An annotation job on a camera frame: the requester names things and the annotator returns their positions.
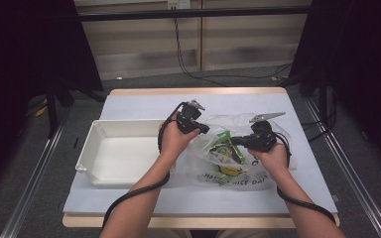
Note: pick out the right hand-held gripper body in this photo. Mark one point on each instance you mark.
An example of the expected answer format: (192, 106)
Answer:
(263, 139)

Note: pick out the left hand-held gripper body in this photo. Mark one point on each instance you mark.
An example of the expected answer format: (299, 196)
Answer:
(188, 119)

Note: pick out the green snack packet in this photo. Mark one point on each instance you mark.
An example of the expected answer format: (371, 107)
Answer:
(226, 150)

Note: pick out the translucent white plastic bag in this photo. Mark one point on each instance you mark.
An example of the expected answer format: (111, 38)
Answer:
(198, 165)

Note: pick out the person's right hand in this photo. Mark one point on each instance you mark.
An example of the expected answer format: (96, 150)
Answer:
(274, 162)

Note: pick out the person's left hand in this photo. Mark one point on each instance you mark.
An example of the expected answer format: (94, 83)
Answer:
(173, 142)

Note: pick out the black metal stand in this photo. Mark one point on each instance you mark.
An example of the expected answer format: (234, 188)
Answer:
(322, 95)

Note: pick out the white plastic tray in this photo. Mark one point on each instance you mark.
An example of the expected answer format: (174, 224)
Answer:
(122, 158)

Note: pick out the wooden table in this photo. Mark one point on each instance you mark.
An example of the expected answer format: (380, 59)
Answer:
(211, 222)

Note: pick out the person's right leg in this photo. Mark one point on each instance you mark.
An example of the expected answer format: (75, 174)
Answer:
(244, 234)

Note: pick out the black horizontal bar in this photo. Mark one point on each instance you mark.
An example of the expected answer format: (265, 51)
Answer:
(211, 13)

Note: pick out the black curtain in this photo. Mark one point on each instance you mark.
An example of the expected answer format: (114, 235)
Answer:
(23, 66)
(360, 66)

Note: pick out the black tripod stand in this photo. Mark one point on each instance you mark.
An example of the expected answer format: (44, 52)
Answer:
(51, 109)

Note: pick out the metal floor rail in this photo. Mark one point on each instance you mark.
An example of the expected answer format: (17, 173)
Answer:
(354, 178)
(33, 178)

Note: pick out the wall power outlet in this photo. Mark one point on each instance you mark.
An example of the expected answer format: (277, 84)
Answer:
(178, 4)

